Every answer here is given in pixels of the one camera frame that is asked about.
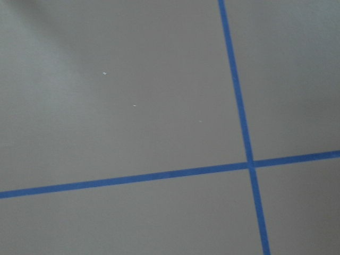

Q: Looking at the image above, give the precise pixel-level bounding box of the blue tape line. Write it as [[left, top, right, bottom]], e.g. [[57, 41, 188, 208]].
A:
[[218, 1, 271, 255], [1, 150, 339, 199]]

